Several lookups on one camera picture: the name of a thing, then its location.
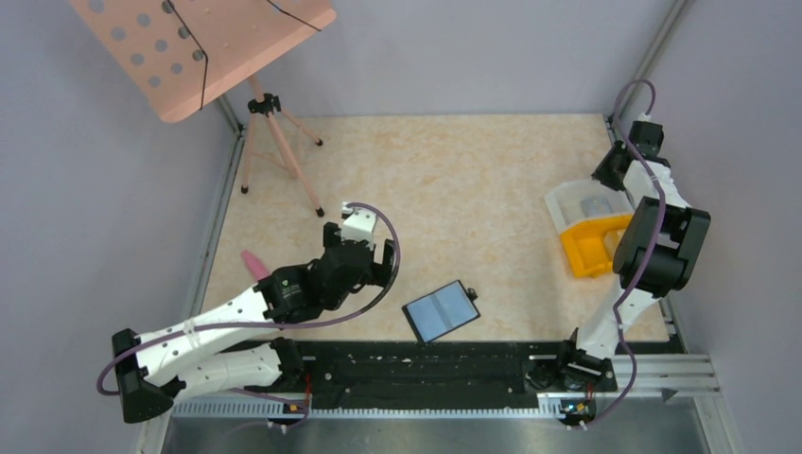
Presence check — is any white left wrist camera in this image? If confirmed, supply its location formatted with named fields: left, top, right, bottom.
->
left=340, top=201, right=377, bottom=244

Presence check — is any black leather card holder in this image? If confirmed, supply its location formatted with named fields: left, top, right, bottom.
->
left=402, top=280, right=480, bottom=343

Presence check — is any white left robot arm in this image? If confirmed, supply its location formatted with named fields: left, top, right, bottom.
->
left=99, top=222, right=401, bottom=424

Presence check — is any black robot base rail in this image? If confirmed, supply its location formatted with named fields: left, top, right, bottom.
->
left=275, top=338, right=619, bottom=415

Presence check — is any silver VIP card in bin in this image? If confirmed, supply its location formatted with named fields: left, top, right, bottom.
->
left=579, top=196, right=615, bottom=218

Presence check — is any white plastic bin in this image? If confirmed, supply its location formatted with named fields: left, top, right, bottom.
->
left=544, top=179, right=635, bottom=234

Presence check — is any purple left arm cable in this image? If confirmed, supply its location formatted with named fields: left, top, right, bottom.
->
left=96, top=201, right=402, bottom=433

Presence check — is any pink music stand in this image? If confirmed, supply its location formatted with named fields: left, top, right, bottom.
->
left=71, top=0, right=337, bottom=217

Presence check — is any gold VIP card in bin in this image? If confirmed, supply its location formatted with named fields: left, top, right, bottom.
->
left=602, top=230, right=624, bottom=255

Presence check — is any yellow plastic bin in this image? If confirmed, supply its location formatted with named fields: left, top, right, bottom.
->
left=559, top=214, right=633, bottom=278

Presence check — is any pink marker pen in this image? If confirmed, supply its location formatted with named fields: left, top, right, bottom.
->
left=240, top=250, right=270, bottom=281

